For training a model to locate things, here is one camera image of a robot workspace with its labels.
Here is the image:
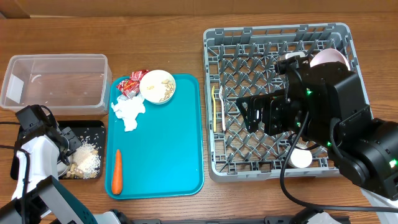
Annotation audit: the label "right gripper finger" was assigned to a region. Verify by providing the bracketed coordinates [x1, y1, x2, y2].
[246, 110, 262, 131]
[236, 95, 263, 111]

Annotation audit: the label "white plastic fork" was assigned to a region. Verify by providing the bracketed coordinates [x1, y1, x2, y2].
[218, 85, 226, 132]

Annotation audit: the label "yellow plastic spoon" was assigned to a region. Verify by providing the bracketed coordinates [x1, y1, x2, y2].
[211, 85, 216, 133]

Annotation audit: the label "white cup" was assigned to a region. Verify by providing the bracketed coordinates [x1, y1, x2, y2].
[288, 143, 312, 169]

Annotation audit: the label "pink round plate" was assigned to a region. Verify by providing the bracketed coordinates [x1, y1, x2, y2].
[310, 49, 351, 70]

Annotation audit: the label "grey bowl with rice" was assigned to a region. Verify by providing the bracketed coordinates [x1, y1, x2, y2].
[57, 155, 73, 177]

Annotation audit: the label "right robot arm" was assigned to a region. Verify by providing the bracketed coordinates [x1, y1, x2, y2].
[236, 58, 397, 223]

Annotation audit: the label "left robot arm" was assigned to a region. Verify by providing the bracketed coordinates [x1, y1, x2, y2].
[1, 105, 100, 223]

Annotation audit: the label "spilled rice and nuts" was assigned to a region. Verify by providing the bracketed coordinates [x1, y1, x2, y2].
[63, 126, 105, 180]

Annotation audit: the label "black tray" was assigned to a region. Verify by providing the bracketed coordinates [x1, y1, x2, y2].
[9, 119, 107, 180]

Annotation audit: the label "orange carrot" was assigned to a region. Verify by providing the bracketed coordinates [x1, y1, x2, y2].
[111, 149, 123, 195]

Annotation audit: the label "clear plastic bin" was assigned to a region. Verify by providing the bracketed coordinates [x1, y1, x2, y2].
[1, 54, 113, 116]

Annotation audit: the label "crumpled white napkin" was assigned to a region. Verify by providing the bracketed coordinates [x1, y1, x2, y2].
[111, 93, 146, 132]

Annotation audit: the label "red snack wrapper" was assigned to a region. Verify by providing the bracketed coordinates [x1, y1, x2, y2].
[116, 70, 149, 98]

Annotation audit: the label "teal serving tray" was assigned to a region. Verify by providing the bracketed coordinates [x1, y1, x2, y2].
[104, 74, 205, 200]

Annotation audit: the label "white bowl with nuts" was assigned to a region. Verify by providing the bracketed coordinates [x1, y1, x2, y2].
[139, 70, 176, 105]

